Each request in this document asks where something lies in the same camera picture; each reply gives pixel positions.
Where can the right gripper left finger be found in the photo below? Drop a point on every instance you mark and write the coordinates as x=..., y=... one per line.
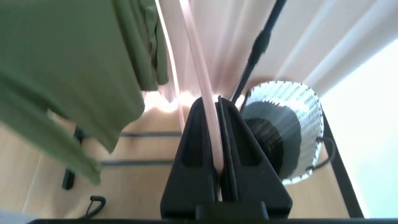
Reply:
x=192, y=180

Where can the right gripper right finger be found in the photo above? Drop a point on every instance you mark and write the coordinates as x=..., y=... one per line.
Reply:
x=258, y=186

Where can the pink clothes hanger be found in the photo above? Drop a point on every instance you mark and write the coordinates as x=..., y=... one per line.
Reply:
x=199, y=62

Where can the green long-sleeved shirt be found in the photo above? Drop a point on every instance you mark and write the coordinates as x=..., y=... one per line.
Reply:
x=62, y=62

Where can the white laundry basket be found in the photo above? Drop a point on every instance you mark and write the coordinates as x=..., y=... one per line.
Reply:
x=298, y=105

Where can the beige curtain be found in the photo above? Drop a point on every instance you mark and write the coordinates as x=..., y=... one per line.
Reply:
x=311, y=37

